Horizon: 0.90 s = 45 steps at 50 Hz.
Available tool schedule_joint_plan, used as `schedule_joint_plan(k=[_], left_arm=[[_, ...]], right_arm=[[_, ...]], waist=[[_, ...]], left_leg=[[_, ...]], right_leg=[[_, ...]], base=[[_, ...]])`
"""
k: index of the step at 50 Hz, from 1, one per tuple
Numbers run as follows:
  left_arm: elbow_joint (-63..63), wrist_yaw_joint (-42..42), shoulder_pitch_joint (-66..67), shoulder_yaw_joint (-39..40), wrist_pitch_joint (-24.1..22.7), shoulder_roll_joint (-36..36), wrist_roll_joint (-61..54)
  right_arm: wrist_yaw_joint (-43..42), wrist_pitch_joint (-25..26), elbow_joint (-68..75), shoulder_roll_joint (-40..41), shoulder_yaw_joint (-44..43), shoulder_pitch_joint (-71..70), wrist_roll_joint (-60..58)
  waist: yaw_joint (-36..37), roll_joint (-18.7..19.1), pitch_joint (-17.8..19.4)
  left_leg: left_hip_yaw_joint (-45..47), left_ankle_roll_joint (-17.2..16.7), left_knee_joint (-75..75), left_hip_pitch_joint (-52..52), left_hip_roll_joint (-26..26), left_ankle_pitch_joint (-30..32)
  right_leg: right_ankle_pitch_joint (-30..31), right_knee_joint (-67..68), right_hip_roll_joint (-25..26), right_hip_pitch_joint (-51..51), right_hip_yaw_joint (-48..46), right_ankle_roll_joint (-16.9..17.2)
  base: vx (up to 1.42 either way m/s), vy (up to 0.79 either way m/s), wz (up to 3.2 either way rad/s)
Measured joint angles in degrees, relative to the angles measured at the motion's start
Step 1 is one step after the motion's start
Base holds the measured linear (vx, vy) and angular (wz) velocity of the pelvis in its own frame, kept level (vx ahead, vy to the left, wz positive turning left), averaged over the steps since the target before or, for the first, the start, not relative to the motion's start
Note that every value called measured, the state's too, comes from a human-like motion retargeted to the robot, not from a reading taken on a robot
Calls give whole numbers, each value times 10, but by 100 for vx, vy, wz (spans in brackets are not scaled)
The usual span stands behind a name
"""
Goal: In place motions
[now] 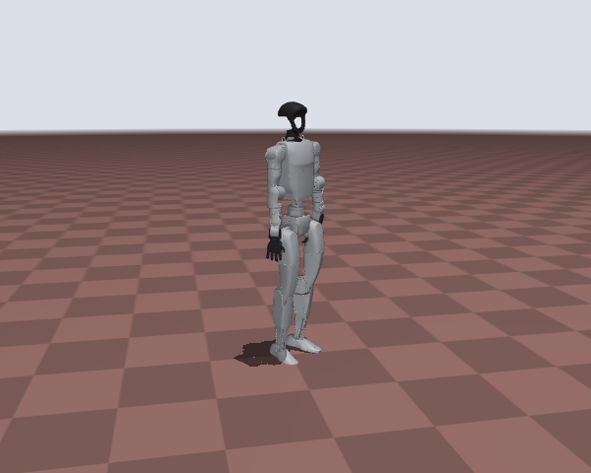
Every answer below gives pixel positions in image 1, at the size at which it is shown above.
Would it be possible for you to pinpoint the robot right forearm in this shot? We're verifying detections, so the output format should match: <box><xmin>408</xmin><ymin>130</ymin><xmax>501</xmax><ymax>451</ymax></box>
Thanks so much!
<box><xmin>267</xmin><ymin>187</ymin><xmax>282</xmax><ymax>237</ymax></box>

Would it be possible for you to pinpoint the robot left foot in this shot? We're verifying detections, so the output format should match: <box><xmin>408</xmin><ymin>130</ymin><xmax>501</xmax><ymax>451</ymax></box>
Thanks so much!
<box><xmin>286</xmin><ymin>334</ymin><xmax>321</xmax><ymax>353</ymax></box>

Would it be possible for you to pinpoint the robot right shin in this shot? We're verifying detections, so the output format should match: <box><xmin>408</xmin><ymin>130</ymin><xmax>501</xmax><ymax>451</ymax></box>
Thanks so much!
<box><xmin>272</xmin><ymin>289</ymin><xmax>294</xmax><ymax>351</ymax></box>

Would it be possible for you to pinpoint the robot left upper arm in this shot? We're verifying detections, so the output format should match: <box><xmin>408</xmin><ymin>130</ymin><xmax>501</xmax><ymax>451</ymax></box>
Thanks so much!
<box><xmin>311</xmin><ymin>141</ymin><xmax>325</xmax><ymax>190</ymax></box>

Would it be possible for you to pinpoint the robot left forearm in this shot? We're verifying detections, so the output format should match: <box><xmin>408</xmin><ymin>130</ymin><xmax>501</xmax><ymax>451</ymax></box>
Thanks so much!
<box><xmin>311</xmin><ymin>185</ymin><xmax>325</xmax><ymax>222</ymax></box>

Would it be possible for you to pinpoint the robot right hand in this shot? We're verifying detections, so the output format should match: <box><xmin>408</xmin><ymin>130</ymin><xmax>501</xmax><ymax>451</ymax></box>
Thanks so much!
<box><xmin>266</xmin><ymin>228</ymin><xmax>285</xmax><ymax>261</ymax></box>

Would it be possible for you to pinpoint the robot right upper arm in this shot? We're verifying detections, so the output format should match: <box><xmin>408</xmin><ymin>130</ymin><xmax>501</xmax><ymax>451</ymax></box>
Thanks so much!
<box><xmin>265</xmin><ymin>145</ymin><xmax>286</xmax><ymax>200</ymax></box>

